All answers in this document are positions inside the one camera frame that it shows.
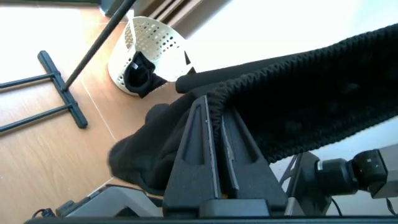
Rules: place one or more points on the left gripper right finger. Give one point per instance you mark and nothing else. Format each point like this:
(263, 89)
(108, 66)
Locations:
(255, 183)

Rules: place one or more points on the black clothes rack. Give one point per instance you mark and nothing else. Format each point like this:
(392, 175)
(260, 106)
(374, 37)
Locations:
(62, 90)

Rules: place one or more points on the white laundry basket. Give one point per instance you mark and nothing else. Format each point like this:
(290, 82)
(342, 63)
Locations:
(168, 62)

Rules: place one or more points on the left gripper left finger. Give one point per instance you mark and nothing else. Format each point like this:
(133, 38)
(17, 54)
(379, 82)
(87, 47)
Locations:
(189, 186)

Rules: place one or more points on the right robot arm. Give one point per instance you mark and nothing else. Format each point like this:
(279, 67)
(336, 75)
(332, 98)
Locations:
(342, 177)

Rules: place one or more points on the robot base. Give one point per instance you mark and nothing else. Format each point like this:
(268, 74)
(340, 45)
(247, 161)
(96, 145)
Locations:
(124, 202)

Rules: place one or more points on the brown curtain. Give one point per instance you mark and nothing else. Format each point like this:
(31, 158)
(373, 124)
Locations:
(174, 11)

